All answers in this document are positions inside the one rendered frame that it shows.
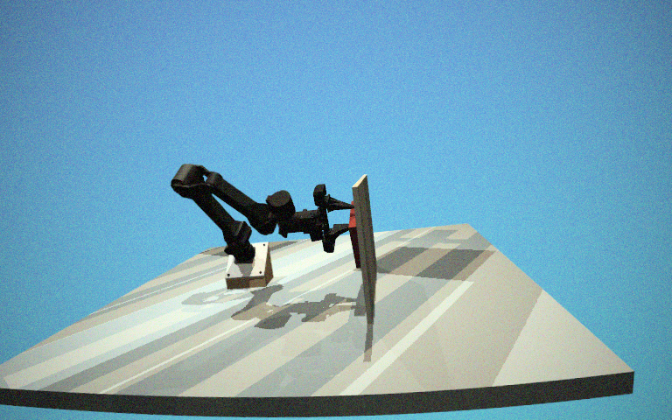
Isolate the grey wall panel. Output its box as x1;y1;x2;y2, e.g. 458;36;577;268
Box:
352;174;377;324

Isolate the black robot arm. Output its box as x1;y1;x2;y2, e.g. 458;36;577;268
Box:
171;164;324;263

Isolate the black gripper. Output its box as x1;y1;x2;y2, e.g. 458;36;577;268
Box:
297;184;354;253

